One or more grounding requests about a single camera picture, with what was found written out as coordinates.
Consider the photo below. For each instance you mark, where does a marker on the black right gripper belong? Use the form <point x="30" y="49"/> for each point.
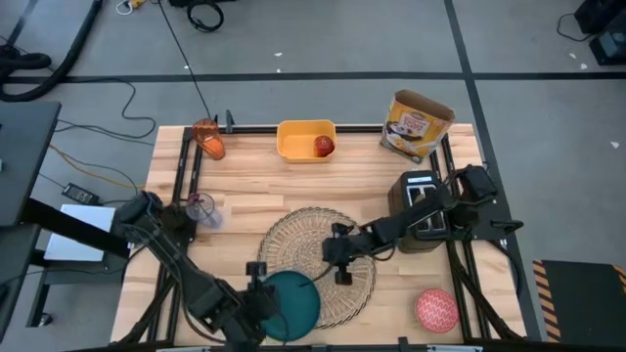
<point x="342" y="249"/>

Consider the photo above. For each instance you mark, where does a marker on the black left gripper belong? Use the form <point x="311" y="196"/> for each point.
<point x="259" y="305"/>

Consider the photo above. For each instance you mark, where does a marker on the iridescent purple metal spoon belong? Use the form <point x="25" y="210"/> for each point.
<point x="313" y="278"/>

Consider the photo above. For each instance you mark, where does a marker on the teal round plate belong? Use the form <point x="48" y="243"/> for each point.
<point x="298" y="313"/>

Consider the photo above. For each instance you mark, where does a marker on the red apple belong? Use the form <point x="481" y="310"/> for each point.
<point x="324" y="146"/>

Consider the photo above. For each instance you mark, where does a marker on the patterned ceramic bowl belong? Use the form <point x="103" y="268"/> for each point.
<point x="436" y="311"/>

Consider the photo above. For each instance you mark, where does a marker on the orange translucent plastic cup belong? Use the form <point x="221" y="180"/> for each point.
<point x="210" y="142"/>

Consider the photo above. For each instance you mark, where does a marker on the Panda Puffs cereal box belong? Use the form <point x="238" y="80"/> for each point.
<point x="415" y="129"/>

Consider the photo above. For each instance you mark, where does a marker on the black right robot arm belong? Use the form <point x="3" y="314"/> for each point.
<point x="415" y="215"/>

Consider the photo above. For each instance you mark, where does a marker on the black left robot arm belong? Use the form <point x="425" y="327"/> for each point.
<point x="195" y="283"/>

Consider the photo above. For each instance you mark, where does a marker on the round woven straw placemat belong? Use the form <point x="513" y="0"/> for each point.
<point x="293" y="239"/>

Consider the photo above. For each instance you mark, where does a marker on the clear drinking glass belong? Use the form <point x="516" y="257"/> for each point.
<point x="203" y="210"/>

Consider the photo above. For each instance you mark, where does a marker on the black two-slot toaster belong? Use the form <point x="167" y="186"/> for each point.
<point x="403" y="190"/>

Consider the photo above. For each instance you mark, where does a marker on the yellow plastic bin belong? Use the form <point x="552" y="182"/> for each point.
<point x="296" y="146"/>

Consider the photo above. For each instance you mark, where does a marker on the black vertical pole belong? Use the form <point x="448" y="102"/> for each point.
<point x="193" y="166"/>

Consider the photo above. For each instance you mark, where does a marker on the white flat box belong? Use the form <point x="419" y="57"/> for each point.
<point x="73" y="234"/>

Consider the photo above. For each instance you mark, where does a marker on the black power adapter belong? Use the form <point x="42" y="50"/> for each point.
<point x="80" y="194"/>

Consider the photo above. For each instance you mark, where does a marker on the black hazard-striped mat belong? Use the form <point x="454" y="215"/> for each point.
<point x="582" y="298"/>

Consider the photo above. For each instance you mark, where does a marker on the black desk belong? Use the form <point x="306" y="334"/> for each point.
<point x="24" y="156"/>

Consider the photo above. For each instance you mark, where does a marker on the white and yellow plug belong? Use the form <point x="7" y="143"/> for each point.
<point x="129" y="5"/>

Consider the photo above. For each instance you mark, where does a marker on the black floor equipment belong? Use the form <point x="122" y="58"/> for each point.
<point x="606" y="34"/>

